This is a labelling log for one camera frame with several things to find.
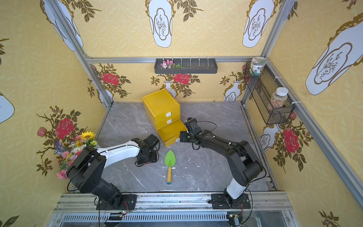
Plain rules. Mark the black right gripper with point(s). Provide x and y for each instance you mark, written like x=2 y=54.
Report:
x=185 y=136

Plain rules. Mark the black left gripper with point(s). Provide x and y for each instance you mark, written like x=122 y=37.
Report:
x=151 y=154

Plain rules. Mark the yellow bottom drawer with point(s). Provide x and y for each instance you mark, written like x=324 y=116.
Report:
x=170 y=134

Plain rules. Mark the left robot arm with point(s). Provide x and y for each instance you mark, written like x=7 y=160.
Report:
x=85 y=173

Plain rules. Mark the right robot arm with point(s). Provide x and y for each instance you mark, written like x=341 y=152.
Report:
x=243 y=162

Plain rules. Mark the yellow plastic drawer cabinet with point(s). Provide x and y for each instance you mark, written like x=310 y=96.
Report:
x=162 y=109

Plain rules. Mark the small pink flowers on shelf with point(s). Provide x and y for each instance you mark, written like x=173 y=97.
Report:
x=169 y=64

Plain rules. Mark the colourful artificial flower bouquet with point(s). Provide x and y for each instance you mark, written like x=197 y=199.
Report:
x=67 y=155

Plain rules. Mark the clear jar white lid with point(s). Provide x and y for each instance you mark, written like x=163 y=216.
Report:
x=278 y=98

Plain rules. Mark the patterned jar green lid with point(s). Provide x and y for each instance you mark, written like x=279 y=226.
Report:
x=257 y=65

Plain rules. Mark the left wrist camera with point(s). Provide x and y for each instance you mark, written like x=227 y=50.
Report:
x=151 y=141

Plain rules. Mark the green trowel yellow handle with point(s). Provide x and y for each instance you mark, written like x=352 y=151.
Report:
x=170 y=161

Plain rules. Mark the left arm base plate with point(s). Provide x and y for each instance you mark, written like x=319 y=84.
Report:
x=127 y=202

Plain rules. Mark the grey wall shelf tray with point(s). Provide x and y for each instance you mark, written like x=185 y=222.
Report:
x=189 y=65

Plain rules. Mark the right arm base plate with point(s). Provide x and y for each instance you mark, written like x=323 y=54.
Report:
x=224 y=201

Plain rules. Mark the aluminium front rail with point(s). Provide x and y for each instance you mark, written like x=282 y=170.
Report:
x=267 y=209

